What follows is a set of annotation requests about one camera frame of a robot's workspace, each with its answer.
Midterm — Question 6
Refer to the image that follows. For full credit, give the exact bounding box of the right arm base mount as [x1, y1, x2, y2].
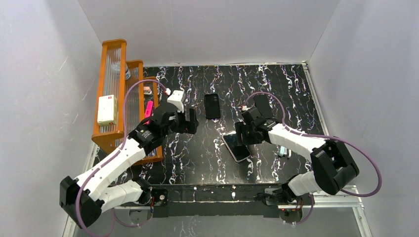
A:
[254, 188, 315, 226]

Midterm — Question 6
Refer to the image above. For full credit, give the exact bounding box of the purple-edged smartphone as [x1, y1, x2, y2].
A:
[222, 131, 251, 163]

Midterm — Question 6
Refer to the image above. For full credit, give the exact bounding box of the white box with red label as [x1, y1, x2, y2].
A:
[97, 95, 117, 127]

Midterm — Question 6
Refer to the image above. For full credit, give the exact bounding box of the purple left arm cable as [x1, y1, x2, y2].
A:
[74, 79, 171, 237]

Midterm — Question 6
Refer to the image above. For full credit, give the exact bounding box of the white blue patterned cup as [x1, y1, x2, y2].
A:
[125, 63, 131, 80]

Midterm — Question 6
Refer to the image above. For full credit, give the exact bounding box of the pink tool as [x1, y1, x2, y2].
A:
[144, 101, 154, 119]

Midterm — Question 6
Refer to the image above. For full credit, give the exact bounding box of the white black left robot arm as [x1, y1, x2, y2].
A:
[59, 103, 199, 229]

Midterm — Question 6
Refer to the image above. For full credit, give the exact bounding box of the light blue phone case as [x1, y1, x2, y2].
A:
[278, 146, 292, 158]

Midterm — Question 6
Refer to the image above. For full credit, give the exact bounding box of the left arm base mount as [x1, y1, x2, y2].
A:
[129, 188, 169, 226]

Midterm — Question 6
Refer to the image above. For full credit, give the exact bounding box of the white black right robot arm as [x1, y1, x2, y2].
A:
[234, 107, 359, 198]

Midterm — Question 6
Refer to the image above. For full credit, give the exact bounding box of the black smartphone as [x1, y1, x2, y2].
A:
[253, 94, 274, 119]

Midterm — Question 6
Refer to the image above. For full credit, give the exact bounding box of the orange wooden shelf rack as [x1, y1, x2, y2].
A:
[91, 39, 164, 155]

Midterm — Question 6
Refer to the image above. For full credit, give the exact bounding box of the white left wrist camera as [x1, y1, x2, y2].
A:
[167, 90, 186, 113]

